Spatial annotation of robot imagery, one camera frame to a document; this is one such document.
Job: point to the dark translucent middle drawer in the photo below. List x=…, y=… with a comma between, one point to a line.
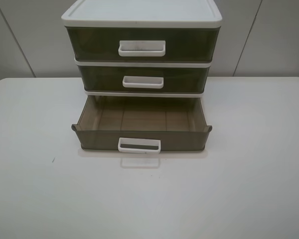
x=175, y=80

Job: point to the white plastic drawer cabinet frame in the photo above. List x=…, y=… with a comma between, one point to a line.
x=143, y=14

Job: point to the dark translucent drawer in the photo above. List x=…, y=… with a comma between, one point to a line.
x=162, y=124
x=175, y=80
x=182, y=45

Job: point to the dark translucent bottom drawer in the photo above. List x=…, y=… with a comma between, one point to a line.
x=162, y=124

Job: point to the dark translucent top drawer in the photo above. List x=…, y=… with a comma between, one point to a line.
x=182, y=45

